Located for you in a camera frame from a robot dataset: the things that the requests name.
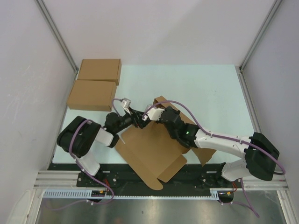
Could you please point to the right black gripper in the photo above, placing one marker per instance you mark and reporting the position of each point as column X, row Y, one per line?
column 169, row 108

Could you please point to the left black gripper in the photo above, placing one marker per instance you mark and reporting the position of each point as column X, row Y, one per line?
column 138, row 116

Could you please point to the cardboard box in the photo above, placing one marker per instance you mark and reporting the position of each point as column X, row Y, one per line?
column 100, row 70
column 154, row 156
column 90, row 95

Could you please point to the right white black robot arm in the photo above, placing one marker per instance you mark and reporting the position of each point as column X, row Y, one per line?
column 256, row 153

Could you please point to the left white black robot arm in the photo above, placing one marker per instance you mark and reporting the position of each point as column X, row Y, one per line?
column 78, row 137

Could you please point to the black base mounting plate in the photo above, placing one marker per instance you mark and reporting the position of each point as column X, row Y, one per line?
column 203, row 177

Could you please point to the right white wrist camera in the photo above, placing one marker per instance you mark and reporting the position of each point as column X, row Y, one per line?
column 153, row 114

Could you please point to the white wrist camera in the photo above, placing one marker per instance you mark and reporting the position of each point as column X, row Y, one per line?
column 125, row 103
column 153, row 114

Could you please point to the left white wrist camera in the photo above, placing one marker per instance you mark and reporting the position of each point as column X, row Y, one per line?
column 125, row 103

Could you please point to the white slotted cable duct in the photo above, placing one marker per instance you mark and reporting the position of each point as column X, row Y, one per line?
column 193, row 194

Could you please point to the aluminium front rail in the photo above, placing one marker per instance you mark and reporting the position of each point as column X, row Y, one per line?
column 68, row 179

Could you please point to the left aluminium frame post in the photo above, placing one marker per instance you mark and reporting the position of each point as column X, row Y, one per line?
column 56, row 33

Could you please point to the aluminium frame post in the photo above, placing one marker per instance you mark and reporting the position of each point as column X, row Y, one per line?
column 56, row 33
column 261, row 32

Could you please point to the right aluminium frame post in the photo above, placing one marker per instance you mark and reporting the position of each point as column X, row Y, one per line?
column 261, row 32

